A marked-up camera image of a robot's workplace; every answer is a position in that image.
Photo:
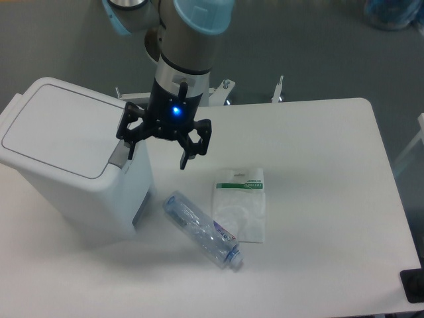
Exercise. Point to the clear plastic packaging bag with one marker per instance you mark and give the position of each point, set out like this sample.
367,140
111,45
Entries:
239,203

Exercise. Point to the clear plastic water bottle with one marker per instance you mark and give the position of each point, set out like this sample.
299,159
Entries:
219,245

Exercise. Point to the black device at table edge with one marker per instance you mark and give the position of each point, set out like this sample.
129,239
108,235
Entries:
412,281

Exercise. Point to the white push-button trash can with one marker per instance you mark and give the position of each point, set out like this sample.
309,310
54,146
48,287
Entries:
61,138

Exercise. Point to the white table clamp bracket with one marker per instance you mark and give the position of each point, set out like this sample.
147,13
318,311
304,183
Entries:
278,96

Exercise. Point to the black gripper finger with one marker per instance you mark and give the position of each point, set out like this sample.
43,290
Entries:
135,125
191,149

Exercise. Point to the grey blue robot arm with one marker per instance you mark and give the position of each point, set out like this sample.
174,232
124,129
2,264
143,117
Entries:
187,39

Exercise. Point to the white frame at right edge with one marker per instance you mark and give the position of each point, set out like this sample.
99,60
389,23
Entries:
409,153

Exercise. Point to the blue plastic bag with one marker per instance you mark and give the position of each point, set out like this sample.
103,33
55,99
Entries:
391,15

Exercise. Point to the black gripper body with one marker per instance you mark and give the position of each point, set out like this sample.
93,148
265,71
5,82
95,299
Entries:
167,113

